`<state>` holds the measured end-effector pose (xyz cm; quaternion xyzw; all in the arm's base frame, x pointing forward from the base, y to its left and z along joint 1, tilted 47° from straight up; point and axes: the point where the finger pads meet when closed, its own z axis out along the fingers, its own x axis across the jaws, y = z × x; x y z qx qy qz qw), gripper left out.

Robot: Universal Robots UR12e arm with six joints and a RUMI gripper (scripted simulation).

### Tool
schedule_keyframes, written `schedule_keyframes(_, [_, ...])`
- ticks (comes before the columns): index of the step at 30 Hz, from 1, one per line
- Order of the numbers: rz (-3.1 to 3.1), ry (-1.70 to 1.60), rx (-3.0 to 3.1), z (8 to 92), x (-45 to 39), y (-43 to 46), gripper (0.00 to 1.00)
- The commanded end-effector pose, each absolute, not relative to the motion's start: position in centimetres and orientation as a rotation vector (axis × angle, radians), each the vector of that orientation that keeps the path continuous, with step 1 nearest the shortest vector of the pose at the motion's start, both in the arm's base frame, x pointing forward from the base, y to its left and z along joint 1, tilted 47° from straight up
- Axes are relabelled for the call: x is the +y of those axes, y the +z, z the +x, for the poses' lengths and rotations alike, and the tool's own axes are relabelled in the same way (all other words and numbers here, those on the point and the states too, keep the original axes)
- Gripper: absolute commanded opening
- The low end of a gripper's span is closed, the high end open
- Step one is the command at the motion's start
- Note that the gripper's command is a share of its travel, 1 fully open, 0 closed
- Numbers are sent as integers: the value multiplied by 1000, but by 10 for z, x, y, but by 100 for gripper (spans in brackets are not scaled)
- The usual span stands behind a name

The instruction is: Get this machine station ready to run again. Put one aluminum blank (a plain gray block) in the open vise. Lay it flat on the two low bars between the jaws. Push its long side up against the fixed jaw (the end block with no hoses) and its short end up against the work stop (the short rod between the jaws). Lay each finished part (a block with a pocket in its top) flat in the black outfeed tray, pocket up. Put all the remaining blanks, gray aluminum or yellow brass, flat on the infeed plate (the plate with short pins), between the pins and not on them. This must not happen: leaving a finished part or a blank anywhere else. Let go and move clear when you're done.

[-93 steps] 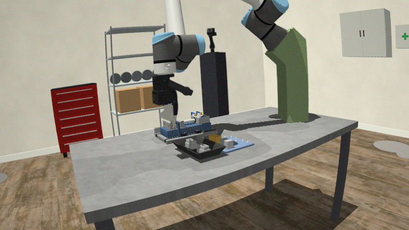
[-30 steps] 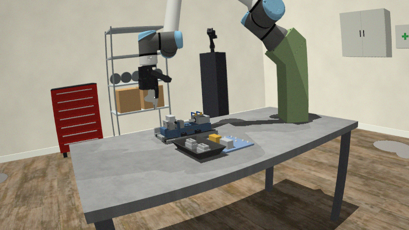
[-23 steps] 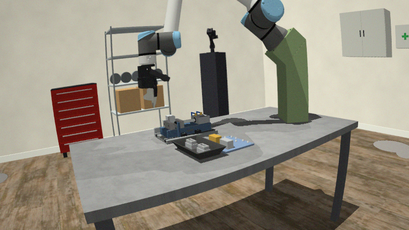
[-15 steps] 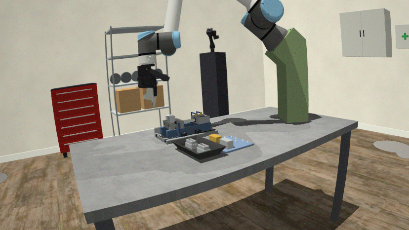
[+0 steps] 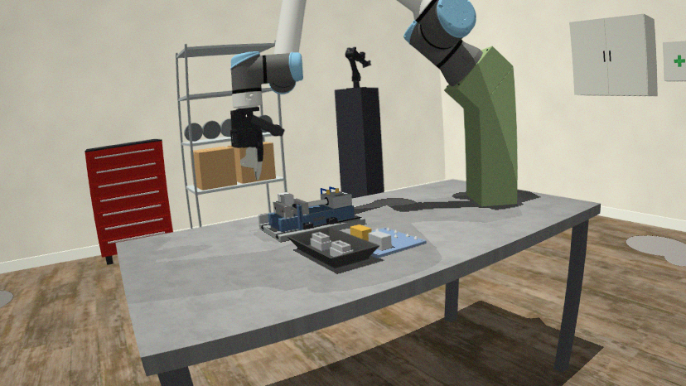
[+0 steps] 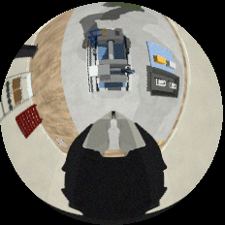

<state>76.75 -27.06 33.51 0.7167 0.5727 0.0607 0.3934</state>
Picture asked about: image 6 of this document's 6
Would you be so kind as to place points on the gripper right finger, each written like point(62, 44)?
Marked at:
point(134, 137)

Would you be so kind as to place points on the yellow block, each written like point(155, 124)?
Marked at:
point(160, 60)

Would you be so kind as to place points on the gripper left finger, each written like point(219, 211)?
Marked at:
point(94, 137)

